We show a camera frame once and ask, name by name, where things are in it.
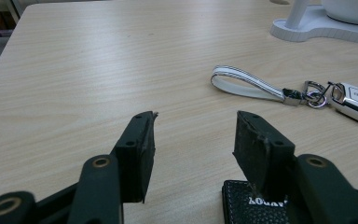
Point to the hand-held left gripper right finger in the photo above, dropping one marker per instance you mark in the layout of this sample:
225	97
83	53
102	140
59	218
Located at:
262	155

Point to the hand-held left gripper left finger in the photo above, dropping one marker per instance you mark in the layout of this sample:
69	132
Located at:
135	161

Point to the black leather wallet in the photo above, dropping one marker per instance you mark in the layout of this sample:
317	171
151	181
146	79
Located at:
245	211

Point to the white stand with hook pole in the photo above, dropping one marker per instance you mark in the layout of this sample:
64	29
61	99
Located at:
317	29

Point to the white bowl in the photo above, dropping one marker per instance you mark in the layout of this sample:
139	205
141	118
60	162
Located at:
348	9

